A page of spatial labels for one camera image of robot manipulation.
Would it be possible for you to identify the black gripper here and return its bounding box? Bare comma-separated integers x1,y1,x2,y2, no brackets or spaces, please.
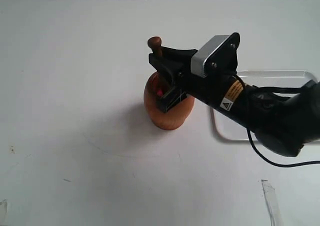
148,46,247,115

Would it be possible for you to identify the brown wooden pestle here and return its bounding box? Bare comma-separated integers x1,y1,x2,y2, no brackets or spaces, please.
147,36,163,58

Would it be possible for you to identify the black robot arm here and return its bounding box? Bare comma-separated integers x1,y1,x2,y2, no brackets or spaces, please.
149,43,320,157

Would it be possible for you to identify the red ball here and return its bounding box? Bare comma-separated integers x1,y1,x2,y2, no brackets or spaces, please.
156,87,164,98

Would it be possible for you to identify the wooden mortar cup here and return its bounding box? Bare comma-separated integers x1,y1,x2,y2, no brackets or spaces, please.
143,71,195,131

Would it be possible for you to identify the white rectangular tray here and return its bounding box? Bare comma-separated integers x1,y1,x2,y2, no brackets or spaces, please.
207,69,320,144

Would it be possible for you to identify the clear tape strip right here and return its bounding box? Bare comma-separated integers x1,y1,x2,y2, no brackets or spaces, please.
261,179,283,226

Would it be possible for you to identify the clear tape piece left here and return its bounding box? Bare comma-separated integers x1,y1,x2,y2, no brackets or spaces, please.
0,199,8,217

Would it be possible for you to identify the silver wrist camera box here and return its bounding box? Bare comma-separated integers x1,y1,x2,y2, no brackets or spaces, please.
190,32,240,78

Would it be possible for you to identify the thin black cable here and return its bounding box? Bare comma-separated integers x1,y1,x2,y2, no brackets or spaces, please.
246,128,320,167

